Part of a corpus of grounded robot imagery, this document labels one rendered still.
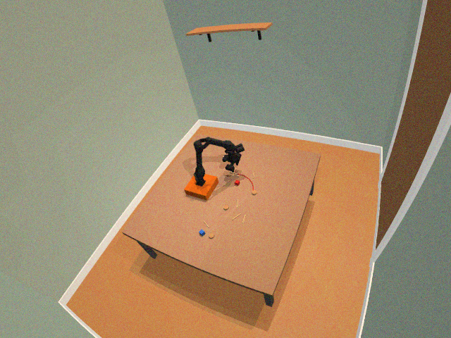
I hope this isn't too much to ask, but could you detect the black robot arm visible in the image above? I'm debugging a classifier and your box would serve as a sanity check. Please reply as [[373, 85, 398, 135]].
[[193, 137, 245, 187]]

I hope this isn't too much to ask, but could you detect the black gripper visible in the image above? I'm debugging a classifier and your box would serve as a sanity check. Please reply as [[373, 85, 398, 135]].
[[225, 153, 242, 172]]

